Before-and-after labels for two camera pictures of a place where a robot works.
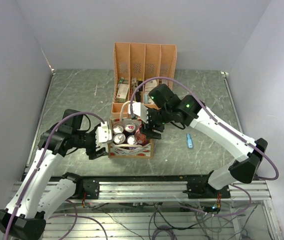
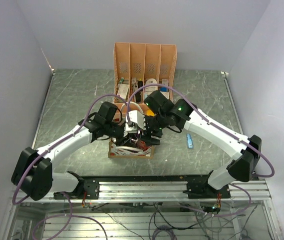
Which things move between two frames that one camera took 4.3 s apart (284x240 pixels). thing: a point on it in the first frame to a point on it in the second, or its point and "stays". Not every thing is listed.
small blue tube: [189, 141] stays
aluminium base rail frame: [164, 207] stays
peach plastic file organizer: [138, 68] stays
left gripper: [92, 152] to [121, 141]
